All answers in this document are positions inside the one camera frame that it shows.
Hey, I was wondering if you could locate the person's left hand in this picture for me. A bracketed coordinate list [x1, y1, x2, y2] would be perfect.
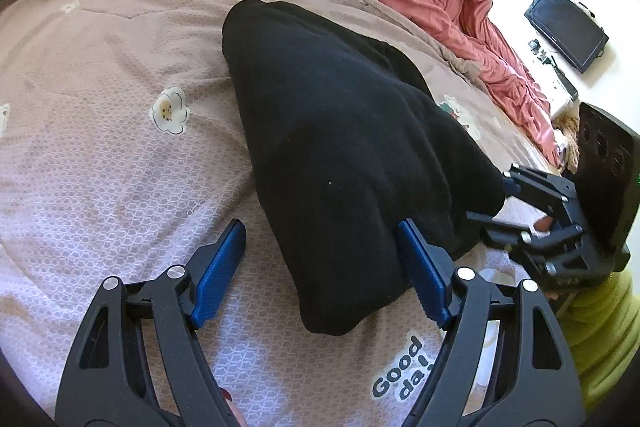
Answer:
[219, 388, 249, 427]

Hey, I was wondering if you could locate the beige patterned cloth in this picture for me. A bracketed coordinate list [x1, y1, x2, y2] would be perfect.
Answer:
[551, 114, 582, 174]

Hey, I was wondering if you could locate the beige strawberry printed blanket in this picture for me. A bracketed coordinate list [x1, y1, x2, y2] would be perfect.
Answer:
[0, 0, 566, 427]

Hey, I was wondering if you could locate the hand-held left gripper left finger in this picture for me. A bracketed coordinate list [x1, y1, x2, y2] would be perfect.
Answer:
[54, 218, 248, 427]

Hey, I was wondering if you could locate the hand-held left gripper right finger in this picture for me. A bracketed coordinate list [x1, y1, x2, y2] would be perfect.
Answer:
[397, 218, 586, 427]

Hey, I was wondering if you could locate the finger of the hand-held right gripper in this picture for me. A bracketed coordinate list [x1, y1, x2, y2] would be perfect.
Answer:
[502, 163, 583, 229]
[466, 211, 587, 260]

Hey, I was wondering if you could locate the black flat television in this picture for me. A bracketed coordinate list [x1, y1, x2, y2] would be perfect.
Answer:
[523, 0, 610, 75]

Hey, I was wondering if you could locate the black knit garment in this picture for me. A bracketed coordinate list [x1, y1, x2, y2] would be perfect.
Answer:
[221, 0, 507, 337]

